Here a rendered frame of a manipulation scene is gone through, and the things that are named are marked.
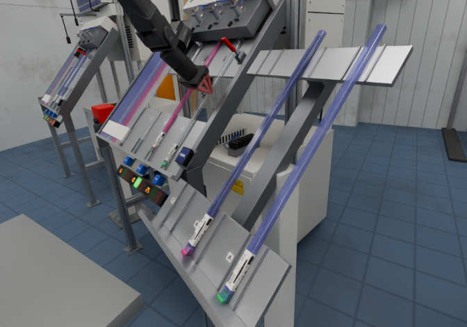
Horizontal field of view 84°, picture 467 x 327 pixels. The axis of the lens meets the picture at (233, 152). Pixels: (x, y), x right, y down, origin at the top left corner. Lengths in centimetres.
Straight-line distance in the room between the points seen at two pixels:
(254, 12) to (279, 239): 71
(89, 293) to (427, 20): 368
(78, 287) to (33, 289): 10
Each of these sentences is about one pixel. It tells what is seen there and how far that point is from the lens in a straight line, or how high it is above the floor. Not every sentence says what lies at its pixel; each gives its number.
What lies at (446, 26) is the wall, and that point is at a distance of 375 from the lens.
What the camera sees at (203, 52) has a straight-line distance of 112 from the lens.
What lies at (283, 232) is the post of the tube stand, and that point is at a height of 68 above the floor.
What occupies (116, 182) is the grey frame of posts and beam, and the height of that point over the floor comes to 45.
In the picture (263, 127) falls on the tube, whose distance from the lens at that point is 50.
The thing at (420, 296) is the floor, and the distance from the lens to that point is 154.
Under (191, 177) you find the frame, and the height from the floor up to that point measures 74.
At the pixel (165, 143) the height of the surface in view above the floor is 78.
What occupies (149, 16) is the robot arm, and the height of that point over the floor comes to 115.
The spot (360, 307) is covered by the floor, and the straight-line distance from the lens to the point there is 140.
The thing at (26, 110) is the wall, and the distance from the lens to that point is 449.
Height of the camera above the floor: 107
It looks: 22 degrees down
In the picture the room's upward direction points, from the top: 4 degrees counter-clockwise
